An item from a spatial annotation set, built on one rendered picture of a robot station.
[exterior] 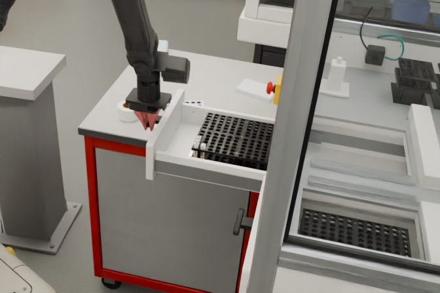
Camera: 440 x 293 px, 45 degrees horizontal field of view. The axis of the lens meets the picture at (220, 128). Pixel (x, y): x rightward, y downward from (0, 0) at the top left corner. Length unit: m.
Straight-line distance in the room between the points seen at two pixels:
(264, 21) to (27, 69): 0.89
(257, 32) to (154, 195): 0.78
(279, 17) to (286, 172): 1.39
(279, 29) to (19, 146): 1.06
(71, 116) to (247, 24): 1.39
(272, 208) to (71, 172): 2.00
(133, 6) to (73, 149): 1.88
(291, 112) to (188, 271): 1.31
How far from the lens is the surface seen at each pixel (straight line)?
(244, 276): 1.00
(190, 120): 1.51
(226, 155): 1.29
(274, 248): 0.81
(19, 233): 2.37
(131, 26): 1.09
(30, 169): 2.11
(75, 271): 2.23
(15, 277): 1.88
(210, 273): 1.90
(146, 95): 1.29
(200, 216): 1.72
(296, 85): 0.65
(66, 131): 2.99
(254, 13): 2.07
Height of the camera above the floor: 1.66
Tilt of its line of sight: 33 degrees down
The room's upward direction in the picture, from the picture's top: 6 degrees clockwise
